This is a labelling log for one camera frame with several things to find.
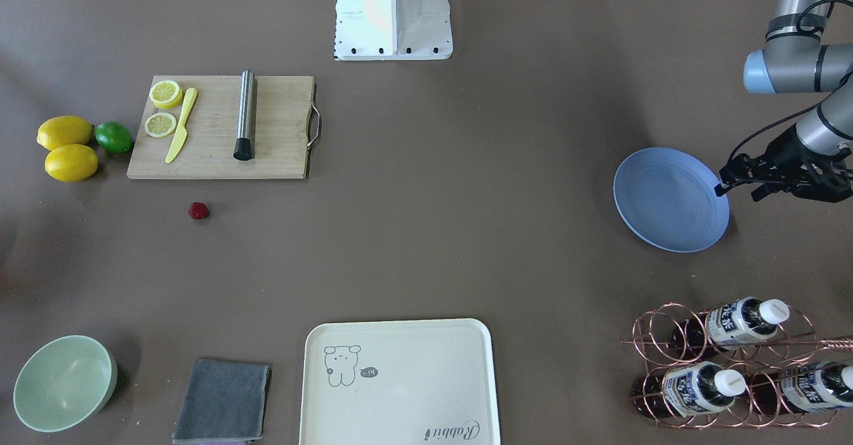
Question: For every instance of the yellow plastic knife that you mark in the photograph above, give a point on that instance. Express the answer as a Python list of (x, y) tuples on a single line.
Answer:
[(180, 134)]

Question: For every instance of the blue plate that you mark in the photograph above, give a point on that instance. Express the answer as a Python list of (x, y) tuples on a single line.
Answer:
[(668, 199)]

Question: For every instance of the tea bottle white cap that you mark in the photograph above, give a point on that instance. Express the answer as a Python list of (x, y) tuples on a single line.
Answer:
[(687, 391)]

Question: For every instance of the bamboo cutting board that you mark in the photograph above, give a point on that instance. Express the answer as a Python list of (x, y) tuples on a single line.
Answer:
[(281, 133)]

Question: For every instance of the lemon half slice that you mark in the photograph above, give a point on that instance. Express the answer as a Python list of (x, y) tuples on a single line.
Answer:
[(166, 94), (160, 124)]

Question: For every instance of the grey folded cloth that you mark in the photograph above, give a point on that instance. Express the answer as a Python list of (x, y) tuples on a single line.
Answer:
[(224, 403)]

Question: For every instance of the cream rabbit tray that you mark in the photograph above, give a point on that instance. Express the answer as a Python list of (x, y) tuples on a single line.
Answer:
[(400, 382)]

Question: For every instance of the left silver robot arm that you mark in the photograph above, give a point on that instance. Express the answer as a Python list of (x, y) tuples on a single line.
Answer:
[(794, 60)]

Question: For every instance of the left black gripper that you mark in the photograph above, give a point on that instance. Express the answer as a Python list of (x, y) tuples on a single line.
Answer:
[(784, 153)]

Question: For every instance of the green lime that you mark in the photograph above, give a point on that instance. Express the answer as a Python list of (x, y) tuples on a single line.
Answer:
[(113, 137)]

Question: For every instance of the red strawberry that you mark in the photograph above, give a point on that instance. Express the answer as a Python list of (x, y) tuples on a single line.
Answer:
[(198, 211)]

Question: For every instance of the yellow lemon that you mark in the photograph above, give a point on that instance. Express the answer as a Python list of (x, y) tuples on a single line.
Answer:
[(64, 130), (71, 163)]

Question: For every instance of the steel muddler black tip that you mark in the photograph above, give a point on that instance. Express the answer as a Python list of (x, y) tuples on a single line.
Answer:
[(245, 122)]

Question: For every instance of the copper wire bottle rack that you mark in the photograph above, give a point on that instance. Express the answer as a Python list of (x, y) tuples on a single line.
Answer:
[(796, 345)]

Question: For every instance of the green bowl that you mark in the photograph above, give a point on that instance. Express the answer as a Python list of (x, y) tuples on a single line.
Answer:
[(64, 383)]

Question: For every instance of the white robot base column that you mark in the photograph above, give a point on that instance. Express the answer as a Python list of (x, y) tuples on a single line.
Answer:
[(392, 30)]

